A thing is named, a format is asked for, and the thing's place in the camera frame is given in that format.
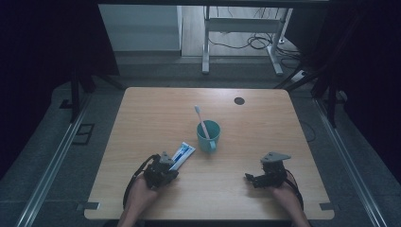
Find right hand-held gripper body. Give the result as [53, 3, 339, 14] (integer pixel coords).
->
[253, 151, 292, 190]

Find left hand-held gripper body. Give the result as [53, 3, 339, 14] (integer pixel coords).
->
[143, 151, 176, 190]

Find white and blue toothpaste tube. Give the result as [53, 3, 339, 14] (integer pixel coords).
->
[169, 141, 197, 171]

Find person's right hand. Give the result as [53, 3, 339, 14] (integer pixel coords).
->
[270, 179, 300, 206]

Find person's left hand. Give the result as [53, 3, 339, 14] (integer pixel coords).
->
[127, 174, 160, 206]

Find teal cup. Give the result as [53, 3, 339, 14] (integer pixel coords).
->
[196, 119, 222, 155]

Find pink and white toothbrush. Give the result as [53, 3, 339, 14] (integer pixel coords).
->
[194, 104, 211, 140]

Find grey tape strip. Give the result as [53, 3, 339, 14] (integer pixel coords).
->
[319, 201, 336, 212]
[76, 201, 101, 212]

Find black metal stand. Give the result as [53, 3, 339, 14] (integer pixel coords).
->
[273, 61, 339, 129]
[69, 67, 126, 125]

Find white power strip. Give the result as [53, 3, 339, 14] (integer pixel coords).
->
[290, 69, 308, 83]

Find dark curtain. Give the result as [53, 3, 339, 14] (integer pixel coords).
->
[283, 0, 401, 185]

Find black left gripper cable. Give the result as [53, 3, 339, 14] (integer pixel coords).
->
[122, 153, 161, 210]

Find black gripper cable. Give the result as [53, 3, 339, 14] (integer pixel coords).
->
[122, 153, 161, 210]
[284, 168, 305, 212]

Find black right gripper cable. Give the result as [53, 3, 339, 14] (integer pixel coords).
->
[284, 168, 305, 212]

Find metal floor rail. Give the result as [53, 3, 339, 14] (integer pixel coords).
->
[14, 94, 93, 227]
[312, 97, 390, 227]

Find black floor cables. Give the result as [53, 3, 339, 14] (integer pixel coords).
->
[208, 31, 302, 61]

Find white desk frame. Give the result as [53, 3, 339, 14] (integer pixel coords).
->
[201, 5, 294, 77]

